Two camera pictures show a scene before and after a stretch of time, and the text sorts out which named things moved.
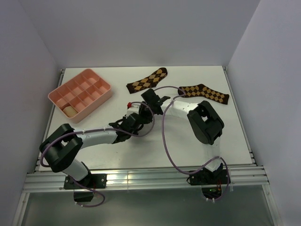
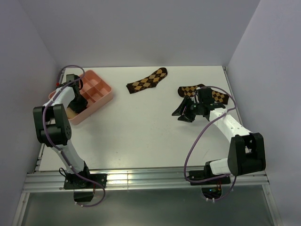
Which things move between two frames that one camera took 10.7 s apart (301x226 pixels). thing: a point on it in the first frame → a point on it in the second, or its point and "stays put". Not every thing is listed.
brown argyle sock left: (148, 81) stays put
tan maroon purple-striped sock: (70, 111) stays put
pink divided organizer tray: (80, 95) stays put
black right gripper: (147, 119) → (179, 111)
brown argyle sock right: (202, 90) stays put
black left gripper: (135, 131) → (83, 103)
